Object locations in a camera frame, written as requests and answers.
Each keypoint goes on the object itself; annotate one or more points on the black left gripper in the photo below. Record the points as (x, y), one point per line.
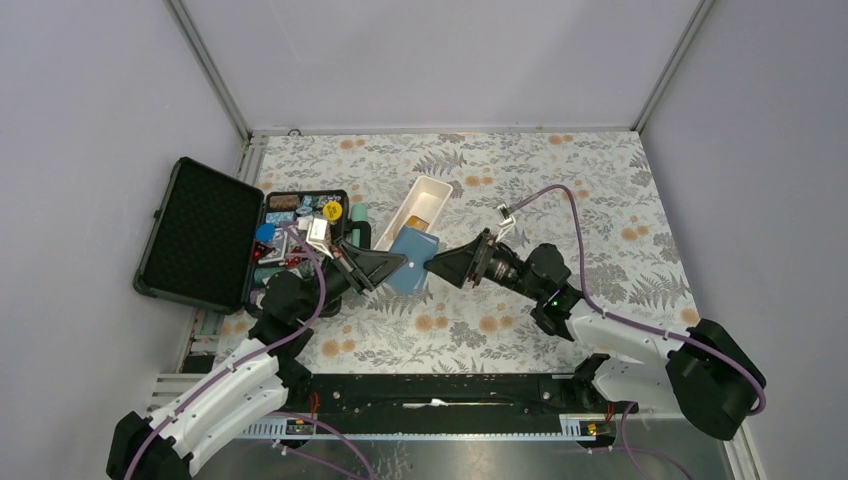
(365, 269)

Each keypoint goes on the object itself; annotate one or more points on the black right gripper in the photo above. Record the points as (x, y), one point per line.
(468, 261)

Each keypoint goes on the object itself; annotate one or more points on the blue leather card holder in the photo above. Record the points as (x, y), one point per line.
(418, 247)

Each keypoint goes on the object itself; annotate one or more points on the gold credit card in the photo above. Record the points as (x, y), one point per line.
(417, 223)

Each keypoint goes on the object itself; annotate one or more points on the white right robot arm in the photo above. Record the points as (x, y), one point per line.
(699, 372)

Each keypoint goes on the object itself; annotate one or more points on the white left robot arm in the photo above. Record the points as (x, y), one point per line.
(178, 439)

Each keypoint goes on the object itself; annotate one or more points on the floral patterned table mat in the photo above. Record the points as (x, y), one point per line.
(592, 195)

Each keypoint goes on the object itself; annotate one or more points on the white rectangular plastic tray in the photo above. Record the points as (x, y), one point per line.
(426, 201)

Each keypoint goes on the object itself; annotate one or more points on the yellow round poker chip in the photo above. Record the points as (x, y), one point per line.
(333, 210)

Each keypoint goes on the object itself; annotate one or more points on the blue round poker chip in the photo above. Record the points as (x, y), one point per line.
(265, 233)

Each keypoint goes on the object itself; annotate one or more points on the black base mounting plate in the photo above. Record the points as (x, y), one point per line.
(451, 404)

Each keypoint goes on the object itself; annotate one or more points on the black open carrying case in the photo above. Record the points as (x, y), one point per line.
(202, 250)

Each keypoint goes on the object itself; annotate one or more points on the mint green case handle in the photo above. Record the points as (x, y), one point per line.
(360, 228)

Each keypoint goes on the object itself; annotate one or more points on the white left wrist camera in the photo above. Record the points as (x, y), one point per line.
(317, 230)

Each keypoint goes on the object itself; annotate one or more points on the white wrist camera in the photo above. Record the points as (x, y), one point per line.
(507, 222)
(317, 230)

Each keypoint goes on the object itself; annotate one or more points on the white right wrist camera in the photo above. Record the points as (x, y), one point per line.
(507, 222)

